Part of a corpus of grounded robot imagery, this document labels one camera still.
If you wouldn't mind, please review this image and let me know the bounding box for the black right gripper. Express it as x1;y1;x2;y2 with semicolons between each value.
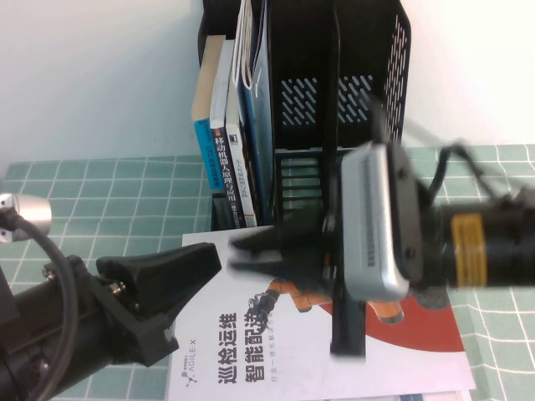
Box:
227;206;369;360

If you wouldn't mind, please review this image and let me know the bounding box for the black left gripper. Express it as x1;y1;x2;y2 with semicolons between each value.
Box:
43;242;222;369

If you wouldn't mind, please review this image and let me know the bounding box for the white red robot brochure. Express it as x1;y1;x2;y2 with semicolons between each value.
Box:
166;227;477;400

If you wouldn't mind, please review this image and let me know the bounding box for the white spine book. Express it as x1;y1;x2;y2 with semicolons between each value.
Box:
224;81;259;229

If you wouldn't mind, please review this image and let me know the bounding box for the dark blue book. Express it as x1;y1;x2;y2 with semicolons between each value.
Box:
236;0;278;226

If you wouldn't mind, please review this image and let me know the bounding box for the white car suspension book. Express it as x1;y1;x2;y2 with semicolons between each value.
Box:
396;392;444;401

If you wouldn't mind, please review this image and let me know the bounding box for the black mesh book holder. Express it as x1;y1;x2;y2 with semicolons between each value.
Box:
196;0;413;233

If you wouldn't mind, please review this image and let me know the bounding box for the green checked tablecloth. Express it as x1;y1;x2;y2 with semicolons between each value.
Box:
0;144;535;401

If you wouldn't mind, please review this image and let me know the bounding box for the thin white magazine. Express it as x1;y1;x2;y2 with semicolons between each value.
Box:
232;0;257;91

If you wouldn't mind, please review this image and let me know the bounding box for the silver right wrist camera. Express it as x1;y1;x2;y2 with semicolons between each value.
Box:
340;144;410;302

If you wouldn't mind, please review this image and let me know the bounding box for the black speckled camera mount plate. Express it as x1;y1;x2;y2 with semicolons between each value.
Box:
386;144;425;285

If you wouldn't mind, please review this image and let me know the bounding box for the black right camera cable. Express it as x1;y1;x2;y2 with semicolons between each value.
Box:
363;89;523;201

